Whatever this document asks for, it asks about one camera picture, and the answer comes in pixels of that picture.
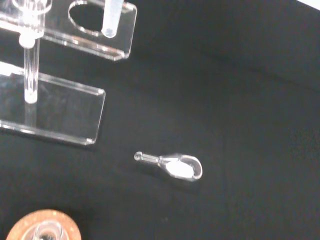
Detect glass weighing funnel with powder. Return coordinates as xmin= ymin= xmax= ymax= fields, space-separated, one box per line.
xmin=133 ymin=151 xmax=204 ymax=183

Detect clear acrylic funnel stand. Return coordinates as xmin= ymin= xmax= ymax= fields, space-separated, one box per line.
xmin=0 ymin=0 xmax=139 ymax=147

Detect clear round-bottom flask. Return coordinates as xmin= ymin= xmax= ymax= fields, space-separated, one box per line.
xmin=31 ymin=220 xmax=65 ymax=240

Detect black cloth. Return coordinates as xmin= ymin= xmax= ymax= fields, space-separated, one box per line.
xmin=0 ymin=0 xmax=320 ymax=240

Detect cork ring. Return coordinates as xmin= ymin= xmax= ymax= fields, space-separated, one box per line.
xmin=5 ymin=209 xmax=83 ymax=240

